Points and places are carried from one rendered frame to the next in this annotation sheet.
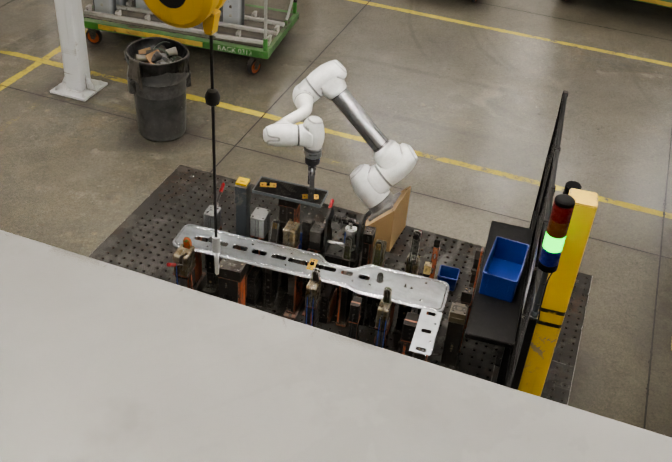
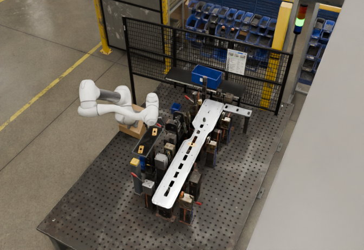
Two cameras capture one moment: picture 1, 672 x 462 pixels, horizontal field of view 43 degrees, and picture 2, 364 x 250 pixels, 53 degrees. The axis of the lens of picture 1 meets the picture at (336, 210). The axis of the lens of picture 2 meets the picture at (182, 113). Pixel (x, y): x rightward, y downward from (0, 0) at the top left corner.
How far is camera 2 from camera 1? 3.72 m
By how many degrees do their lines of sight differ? 60
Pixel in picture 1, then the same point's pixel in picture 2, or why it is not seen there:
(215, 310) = not seen: outside the picture
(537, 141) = (13, 78)
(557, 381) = not seen: hidden behind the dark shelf
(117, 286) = not seen: outside the picture
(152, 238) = (120, 241)
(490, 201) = (58, 106)
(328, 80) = (95, 90)
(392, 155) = (125, 93)
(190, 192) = (73, 220)
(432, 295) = (214, 104)
